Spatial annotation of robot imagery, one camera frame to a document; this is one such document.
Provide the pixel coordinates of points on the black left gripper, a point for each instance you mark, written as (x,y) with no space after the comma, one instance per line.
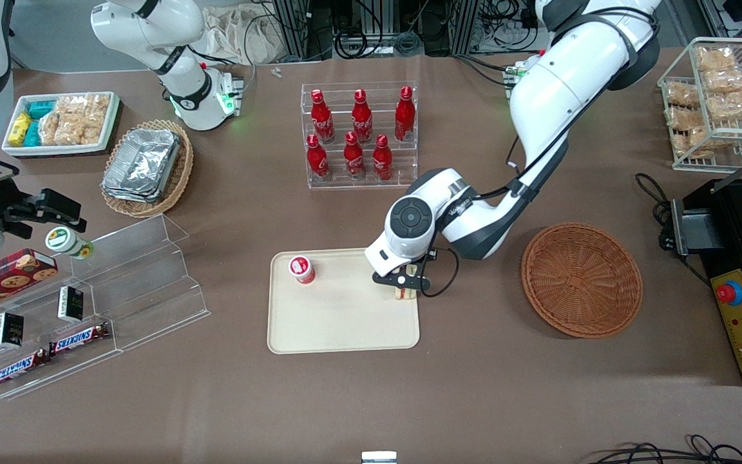
(430,258)

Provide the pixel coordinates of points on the triangle sandwich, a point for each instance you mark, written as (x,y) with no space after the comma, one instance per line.
(405,294)

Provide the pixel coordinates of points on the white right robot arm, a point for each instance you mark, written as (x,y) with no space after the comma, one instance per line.
(152,26)

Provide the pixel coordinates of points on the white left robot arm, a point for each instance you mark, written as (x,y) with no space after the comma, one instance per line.
(558,84)

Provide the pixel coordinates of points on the beige plastic tray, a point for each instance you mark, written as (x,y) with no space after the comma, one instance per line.
(339,322)

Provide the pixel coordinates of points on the silver foil tray stack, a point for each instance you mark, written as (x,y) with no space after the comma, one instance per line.
(142,164)

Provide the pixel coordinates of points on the light oval wicker basket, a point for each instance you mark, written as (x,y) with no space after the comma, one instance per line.
(181,174)

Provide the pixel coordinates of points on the brown round wicker basket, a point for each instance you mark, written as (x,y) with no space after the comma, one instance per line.
(580,280)

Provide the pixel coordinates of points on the green sunflower yogurt bottle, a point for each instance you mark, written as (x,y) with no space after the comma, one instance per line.
(62,241)

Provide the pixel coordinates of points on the white rectangular plastic bin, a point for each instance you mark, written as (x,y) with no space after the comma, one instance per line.
(55,149)

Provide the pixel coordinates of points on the red plaid cookie box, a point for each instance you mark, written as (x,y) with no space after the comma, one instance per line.
(4,280)

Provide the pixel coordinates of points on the teal snack box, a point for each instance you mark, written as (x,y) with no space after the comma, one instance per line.
(41,108)
(33,133)

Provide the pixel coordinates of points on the rice cracker snack pack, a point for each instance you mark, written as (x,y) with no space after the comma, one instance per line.
(71,105)
(87,131)
(52,129)
(97,106)

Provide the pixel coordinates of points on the yellow snack box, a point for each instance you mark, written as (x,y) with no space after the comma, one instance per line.
(19,129)

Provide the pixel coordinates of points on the small black chocolate box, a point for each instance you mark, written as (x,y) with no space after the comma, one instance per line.
(71,304)
(8,330)

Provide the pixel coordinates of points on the red yogurt drink bottle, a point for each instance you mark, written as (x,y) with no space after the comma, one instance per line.
(301,269)

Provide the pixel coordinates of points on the clear acrylic bottle rack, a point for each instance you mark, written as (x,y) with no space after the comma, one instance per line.
(403,167)

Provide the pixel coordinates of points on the red cola bottle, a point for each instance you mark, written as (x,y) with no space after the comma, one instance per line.
(404,116)
(382,161)
(317,161)
(354,160)
(362,119)
(323,119)

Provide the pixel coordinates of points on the Snickers chocolate bar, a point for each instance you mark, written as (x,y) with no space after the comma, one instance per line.
(20,369)
(80,339)

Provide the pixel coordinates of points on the clear acrylic stepped display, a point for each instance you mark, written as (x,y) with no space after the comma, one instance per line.
(152,283)

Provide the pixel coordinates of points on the white cloth bag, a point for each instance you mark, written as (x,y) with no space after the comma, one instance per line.
(236,32)

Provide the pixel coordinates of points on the grey metal plate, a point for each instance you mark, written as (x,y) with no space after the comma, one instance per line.
(699,232)

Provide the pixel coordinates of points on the clear bagged pastry pack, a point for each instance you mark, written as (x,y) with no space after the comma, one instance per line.
(732,105)
(715,59)
(726,80)
(686,143)
(683,118)
(681,93)

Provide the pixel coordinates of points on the red emergency stop button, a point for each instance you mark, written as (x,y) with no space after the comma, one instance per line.
(730,294)

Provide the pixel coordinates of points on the black metal appliance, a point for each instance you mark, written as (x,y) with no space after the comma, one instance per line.
(735,225)

